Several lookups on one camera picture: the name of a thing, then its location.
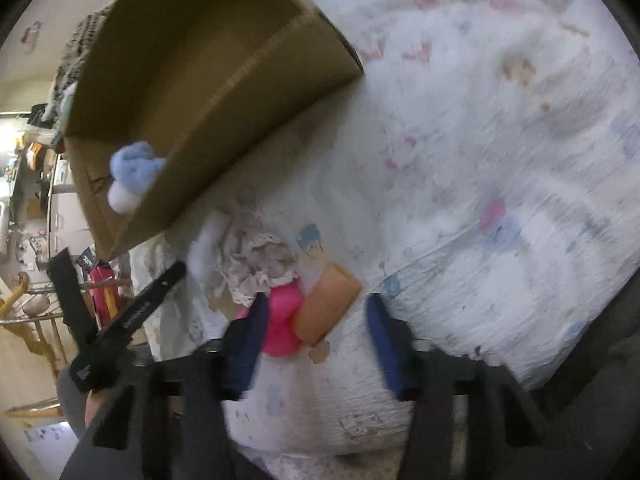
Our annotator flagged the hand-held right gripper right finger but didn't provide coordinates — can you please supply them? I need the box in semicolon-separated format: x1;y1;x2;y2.
365;292;566;480

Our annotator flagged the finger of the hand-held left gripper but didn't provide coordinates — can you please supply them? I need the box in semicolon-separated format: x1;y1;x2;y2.
97;260;187;346
47;249;98;346

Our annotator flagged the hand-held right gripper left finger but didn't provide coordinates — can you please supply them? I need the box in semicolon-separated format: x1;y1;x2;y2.
92;292;271;480

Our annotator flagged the pink plush toy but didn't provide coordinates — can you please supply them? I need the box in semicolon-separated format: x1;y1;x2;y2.
235;280;306;358

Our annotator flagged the tan soft block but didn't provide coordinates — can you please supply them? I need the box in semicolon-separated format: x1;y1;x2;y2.
295;262;363;346

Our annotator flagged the beige frilly cloth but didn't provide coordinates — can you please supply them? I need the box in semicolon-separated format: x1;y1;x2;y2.
215;212;301;306

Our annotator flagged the white fluffy cloth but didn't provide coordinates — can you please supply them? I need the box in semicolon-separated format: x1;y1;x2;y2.
189;210;232;276

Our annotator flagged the blue and white plush toy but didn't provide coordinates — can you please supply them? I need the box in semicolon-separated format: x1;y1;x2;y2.
107;141;167;213

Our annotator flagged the brown cardboard box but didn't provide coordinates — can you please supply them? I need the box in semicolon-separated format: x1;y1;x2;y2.
61;0;365;261

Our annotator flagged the person's left hand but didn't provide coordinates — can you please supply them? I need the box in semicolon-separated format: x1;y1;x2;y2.
84;389;110;427

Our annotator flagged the red suitcase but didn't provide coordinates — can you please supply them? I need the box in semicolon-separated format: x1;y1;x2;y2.
87;265;133;331

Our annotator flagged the yellow wooden rack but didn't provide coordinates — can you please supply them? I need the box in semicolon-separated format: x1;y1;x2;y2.
0;270;66;361

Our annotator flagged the white kitchen cabinet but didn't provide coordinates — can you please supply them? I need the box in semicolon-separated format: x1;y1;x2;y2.
45;152;96;256

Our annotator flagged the white printed bed sheet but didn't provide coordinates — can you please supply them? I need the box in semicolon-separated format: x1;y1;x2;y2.
130;0;640;461

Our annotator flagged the brown patterned fleece blanket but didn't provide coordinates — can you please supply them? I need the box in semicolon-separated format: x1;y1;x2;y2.
52;2;116;126

